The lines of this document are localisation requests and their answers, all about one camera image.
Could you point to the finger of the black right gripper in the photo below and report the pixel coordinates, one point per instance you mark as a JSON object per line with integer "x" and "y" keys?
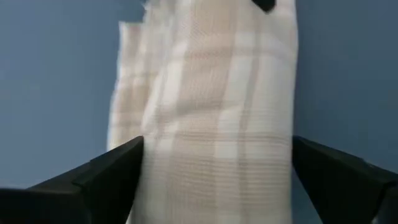
{"x": 264, "y": 4}

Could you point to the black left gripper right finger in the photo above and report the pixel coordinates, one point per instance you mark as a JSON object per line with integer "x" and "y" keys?
{"x": 342, "y": 186}

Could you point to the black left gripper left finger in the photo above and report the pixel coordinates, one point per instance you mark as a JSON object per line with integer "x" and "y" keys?
{"x": 93, "y": 193}

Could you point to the white brown plaid towel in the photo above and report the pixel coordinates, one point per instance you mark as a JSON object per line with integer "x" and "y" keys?
{"x": 211, "y": 109}

